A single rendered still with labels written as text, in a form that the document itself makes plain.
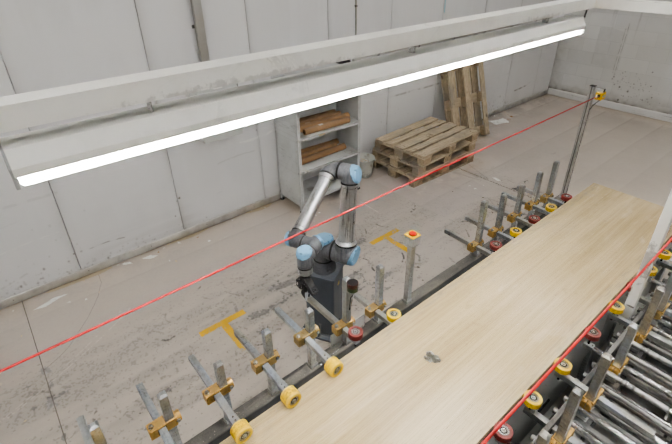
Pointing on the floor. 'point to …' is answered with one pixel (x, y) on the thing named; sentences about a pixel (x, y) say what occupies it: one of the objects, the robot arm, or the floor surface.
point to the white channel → (36, 101)
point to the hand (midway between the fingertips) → (308, 300)
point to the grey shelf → (299, 178)
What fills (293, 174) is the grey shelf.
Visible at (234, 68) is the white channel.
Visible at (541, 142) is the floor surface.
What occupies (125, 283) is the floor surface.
